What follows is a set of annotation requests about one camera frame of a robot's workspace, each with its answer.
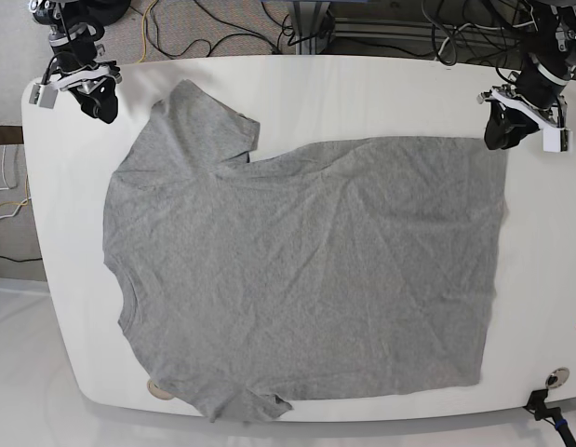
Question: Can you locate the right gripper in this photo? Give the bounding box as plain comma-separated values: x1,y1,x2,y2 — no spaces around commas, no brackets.
59,61,120,124

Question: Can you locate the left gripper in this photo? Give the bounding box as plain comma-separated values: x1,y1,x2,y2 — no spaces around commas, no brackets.
476,87,568,150

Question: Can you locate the grey t-shirt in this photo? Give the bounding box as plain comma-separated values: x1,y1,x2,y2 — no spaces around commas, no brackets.
102,81,507,421

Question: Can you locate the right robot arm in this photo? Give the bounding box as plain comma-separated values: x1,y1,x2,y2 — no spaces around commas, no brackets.
29,1,122,124

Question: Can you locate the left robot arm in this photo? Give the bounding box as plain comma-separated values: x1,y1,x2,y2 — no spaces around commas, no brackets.
99,1,576,152

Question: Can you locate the right table grommet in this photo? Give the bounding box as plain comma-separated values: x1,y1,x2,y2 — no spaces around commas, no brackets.
545,367,570,389

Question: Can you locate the table grommet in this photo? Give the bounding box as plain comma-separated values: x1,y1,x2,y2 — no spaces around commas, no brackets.
147,379,174,400
545,367,570,389

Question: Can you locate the left table grommet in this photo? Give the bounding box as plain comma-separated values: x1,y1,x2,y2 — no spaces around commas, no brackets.
147,379,174,400

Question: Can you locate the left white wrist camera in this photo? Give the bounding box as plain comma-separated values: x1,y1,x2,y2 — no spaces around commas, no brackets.
542,127,573,154

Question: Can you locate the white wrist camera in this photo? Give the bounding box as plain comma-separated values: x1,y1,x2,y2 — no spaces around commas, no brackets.
29,83,59,109
542,127,573,154

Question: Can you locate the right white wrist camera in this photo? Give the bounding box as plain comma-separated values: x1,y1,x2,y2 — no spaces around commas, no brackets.
29,83,59,109

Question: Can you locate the yellow cable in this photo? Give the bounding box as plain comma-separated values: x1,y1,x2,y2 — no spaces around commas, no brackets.
139,0,159,64

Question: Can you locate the aluminium table frame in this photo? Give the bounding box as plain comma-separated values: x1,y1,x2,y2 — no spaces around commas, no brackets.
261,0,530,56

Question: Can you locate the black clamp with cable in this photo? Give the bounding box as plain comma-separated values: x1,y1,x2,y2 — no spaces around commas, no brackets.
524,389,576,447

